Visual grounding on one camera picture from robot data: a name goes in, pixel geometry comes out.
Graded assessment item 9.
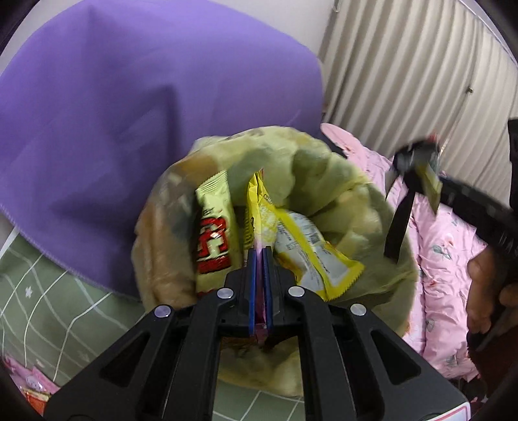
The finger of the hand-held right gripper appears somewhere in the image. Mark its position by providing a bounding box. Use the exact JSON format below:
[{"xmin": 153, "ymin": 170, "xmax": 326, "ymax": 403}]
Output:
[
  {"xmin": 383, "ymin": 168, "xmax": 422, "ymax": 262},
  {"xmin": 393, "ymin": 135, "xmax": 443, "ymax": 176}
]

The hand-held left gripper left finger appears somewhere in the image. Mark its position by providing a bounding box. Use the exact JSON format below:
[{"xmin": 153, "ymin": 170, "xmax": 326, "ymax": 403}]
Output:
[{"xmin": 44, "ymin": 248, "xmax": 262, "ymax": 421}]

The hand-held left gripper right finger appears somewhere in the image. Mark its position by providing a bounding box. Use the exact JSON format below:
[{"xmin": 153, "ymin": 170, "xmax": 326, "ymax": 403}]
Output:
[{"xmin": 263, "ymin": 248, "xmax": 470, "ymax": 421}]

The olive yellow wrapper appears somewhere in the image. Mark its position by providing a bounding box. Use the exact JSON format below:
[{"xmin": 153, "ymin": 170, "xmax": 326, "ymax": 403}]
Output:
[{"xmin": 418, "ymin": 157, "xmax": 445, "ymax": 214}]

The yellow trash bag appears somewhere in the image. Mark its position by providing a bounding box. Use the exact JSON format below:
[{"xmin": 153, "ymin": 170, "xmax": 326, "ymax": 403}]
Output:
[{"xmin": 133, "ymin": 126, "xmax": 419, "ymax": 398}]

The person's right forearm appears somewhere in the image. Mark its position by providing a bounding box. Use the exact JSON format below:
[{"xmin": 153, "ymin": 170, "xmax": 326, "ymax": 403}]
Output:
[{"xmin": 465, "ymin": 324, "xmax": 518, "ymax": 405}]

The person's right hand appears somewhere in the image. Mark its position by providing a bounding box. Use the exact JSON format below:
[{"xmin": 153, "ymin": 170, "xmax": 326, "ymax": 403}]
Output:
[{"xmin": 465, "ymin": 248, "xmax": 518, "ymax": 336}]

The pink floral blanket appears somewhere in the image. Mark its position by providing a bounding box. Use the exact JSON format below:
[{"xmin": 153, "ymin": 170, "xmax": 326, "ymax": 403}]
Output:
[{"xmin": 320, "ymin": 122, "xmax": 493, "ymax": 382}]

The yellow and white snack wrapper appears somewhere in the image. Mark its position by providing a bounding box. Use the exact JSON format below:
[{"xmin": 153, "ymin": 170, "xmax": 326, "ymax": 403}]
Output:
[{"xmin": 273, "ymin": 210, "xmax": 365, "ymax": 303}]

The red and cream snack wrapper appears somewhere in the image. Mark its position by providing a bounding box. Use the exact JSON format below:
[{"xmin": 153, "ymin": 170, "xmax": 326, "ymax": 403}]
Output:
[{"xmin": 194, "ymin": 170, "xmax": 244, "ymax": 299}]

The white ribbed curtain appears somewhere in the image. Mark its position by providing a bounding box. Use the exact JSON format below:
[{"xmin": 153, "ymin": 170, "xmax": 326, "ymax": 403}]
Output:
[{"xmin": 318, "ymin": 0, "xmax": 518, "ymax": 203}]

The green checked mat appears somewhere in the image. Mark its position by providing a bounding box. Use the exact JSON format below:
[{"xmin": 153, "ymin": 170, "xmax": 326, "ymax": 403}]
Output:
[{"xmin": 0, "ymin": 233, "xmax": 305, "ymax": 421}]

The purple cloth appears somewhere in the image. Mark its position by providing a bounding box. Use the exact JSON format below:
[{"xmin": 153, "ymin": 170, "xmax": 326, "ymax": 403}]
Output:
[{"xmin": 0, "ymin": 0, "xmax": 324, "ymax": 302}]

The pink snack packet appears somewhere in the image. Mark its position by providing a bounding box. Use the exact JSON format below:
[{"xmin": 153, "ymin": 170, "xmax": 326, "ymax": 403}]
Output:
[{"xmin": 3, "ymin": 355, "xmax": 61, "ymax": 405}]

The red snack packet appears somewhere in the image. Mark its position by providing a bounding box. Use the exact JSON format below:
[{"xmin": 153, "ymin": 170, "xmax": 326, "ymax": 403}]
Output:
[{"xmin": 18, "ymin": 386, "xmax": 51, "ymax": 415}]

